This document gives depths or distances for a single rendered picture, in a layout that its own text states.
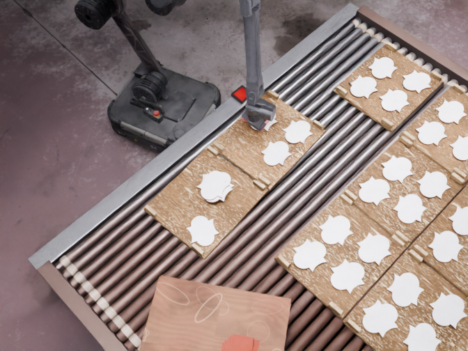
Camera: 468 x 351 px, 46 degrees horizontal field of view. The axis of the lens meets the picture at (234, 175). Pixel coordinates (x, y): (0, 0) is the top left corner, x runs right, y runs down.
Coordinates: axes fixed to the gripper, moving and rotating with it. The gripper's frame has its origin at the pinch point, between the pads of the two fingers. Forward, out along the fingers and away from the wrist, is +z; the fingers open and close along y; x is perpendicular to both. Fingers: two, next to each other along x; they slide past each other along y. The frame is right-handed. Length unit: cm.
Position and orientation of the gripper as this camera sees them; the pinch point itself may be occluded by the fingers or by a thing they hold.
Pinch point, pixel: (255, 125)
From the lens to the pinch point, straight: 251.3
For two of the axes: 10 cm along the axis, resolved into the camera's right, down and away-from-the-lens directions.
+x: 6.5, -7.4, 1.9
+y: 7.5, 5.8, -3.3
